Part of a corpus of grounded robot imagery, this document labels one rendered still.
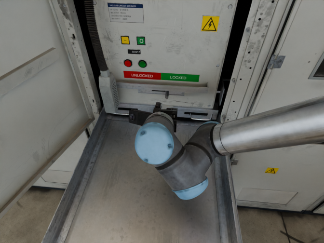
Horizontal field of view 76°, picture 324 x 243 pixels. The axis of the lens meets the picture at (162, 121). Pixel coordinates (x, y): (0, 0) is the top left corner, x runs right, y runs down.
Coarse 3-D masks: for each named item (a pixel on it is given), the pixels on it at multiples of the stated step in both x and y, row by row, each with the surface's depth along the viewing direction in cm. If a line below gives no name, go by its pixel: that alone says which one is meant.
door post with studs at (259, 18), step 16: (256, 0) 62; (272, 0) 61; (256, 16) 64; (256, 32) 68; (240, 48) 72; (256, 48) 71; (240, 64) 77; (240, 80) 81; (240, 96) 86; (224, 112) 94
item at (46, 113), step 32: (0, 0) 55; (32, 0) 63; (0, 32) 57; (32, 32) 65; (64, 32) 73; (0, 64) 59; (32, 64) 66; (64, 64) 81; (0, 96) 62; (32, 96) 72; (64, 96) 85; (0, 128) 65; (32, 128) 76; (64, 128) 91; (0, 160) 68; (32, 160) 80; (0, 192) 71
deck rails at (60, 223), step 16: (96, 128) 93; (96, 144) 92; (80, 160) 79; (224, 160) 81; (80, 176) 80; (224, 176) 79; (64, 192) 69; (80, 192) 76; (224, 192) 76; (64, 208) 70; (224, 208) 72; (64, 224) 69; (224, 224) 69; (48, 240) 62; (64, 240) 65; (224, 240) 65
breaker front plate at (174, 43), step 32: (96, 0) 70; (128, 0) 69; (160, 0) 68; (192, 0) 67; (224, 0) 66; (128, 32) 76; (160, 32) 75; (192, 32) 74; (224, 32) 73; (160, 64) 84; (192, 64) 83; (128, 96) 98; (160, 96) 96; (192, 96) 94
